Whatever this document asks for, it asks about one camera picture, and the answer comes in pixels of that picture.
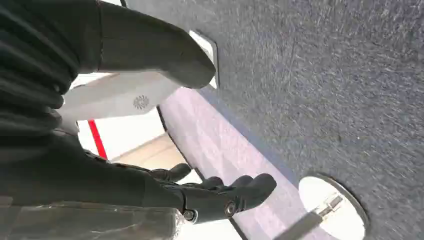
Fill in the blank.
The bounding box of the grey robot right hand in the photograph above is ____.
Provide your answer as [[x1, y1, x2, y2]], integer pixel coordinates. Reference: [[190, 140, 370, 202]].
[[0, 0, 278, 225]]

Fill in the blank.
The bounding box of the red floor strip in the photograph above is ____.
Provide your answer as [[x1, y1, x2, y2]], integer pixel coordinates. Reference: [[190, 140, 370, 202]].
[[87, 119, 109, 161]]

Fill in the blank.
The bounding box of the grey kiosk stand white base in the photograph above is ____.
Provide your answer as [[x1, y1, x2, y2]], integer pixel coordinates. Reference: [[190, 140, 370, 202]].
[[57, 29, 220, 122]]

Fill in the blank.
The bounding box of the robot right arm ribbed sleeve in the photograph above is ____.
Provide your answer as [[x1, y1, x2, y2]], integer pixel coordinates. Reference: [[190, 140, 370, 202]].
[[0, 0, 100, 142]]

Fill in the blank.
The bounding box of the round white floor disc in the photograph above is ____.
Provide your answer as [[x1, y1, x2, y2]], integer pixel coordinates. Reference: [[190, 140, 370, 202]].
[[274, 174, 369, 240]]

